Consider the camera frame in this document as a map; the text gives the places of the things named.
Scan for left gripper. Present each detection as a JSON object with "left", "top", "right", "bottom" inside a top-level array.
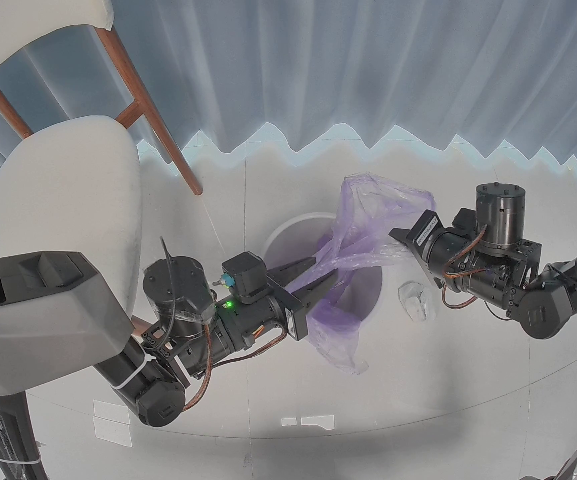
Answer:
[{"left": 216, "top": 256, "right": 340, "bottom": 358}]

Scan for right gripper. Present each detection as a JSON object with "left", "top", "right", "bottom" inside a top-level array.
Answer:
[{"left": 389, "top": 211, "right": 478, "bottom": 295}]

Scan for purple plastic bag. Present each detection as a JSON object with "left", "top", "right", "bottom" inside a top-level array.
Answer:
[{"left": 288, "top": 171, "right": 437, "bottom": 375}]

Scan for white trash bin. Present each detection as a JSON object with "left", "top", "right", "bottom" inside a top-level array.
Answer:
[{"left": 263, "top": 211, "right": 384, "bottom": 330}]

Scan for crumpled clear wrapper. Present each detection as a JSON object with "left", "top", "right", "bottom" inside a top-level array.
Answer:
[{"left": 398, "top": 281, "right": 437, "bottom": 323}]

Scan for white curtain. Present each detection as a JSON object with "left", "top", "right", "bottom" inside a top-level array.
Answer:
[{"left": 0, "top": 0, "right": 577, "bottom": 195}]

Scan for white chair with wooden legs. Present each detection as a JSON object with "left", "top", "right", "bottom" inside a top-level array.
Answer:
[{"left": 0, "top": 0, "right": 204, "bottom": 341}]

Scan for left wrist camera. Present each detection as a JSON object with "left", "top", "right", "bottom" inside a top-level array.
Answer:
[{"left": 220, "top": 251, "right": 270, "bottom": 305}]

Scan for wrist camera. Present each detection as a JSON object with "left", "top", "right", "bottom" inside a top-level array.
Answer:
[
  {"left": 220, "top": 251, "right": 270, "bottom": 305},
  {"left": 450, "top": 207, "right": 478, "bottom": 233}
]

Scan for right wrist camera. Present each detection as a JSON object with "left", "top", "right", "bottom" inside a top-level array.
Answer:
[{"left": 450, "top": 207, "right": 478, "bottom": 233}]

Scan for black cable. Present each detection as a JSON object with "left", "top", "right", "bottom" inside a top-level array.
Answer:
[{"left": 160, "top": 236, "right": 183, "bottom": 330}]

